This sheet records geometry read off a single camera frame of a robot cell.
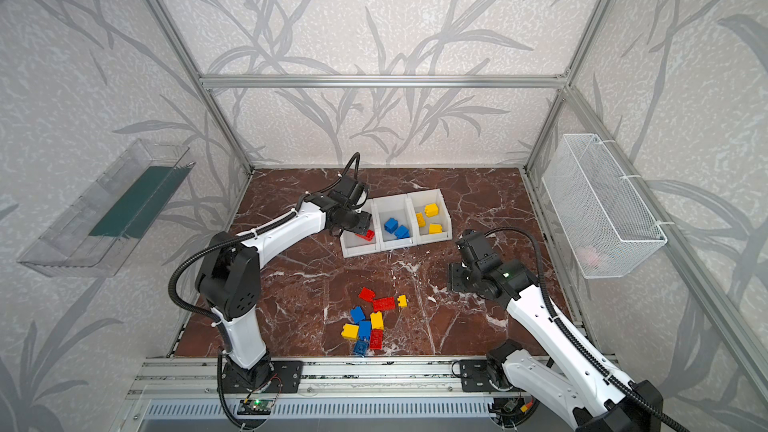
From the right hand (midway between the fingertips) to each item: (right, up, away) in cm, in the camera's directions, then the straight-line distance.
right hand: (456, 266), depth 79 cm
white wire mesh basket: (+28, +12, -18) cm, 35 cm away
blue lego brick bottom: (-25, -21, -1) cm, 33 cm away
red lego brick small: (-29, +5, +21) cm, 36 cm away
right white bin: (-9, +16, +27) cm, 32 cm away
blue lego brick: (-15, +6, +20) cm, 26 cm away
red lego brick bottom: (-21, -19, 0) cm, 29 cm away
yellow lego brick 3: (-21, -15, +2) cm, 27 cm away
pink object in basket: (+32, +4, -6) cm, 33 cm away
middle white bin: (-16, +14, +27) cm, 34 cm away
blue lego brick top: (-18, +9, +21) cm, 29 cm away
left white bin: (-30, +3, +18) cm, 35 cm away
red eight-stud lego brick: (-20, -12, +5) cm, 24 cm away
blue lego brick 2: (-27, -15, +6) cm, 32 cm away
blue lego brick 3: (-24, -17, +1) cm, 30 cm away
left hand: (-26, +13, +14) cm, 32 cm away
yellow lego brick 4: (-29, -18, +1) cm, 34 cm away
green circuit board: (-50, -32, -8) cm, 60 cm away
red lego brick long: (-26, +5, +21) cm, 33 cm away
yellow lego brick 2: (-3, +8, +21) cm, 22 cm away
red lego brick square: (-25, -10, +9) cm, 28 cm away
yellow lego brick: (-4, +13, +26) cm, 30 cm away
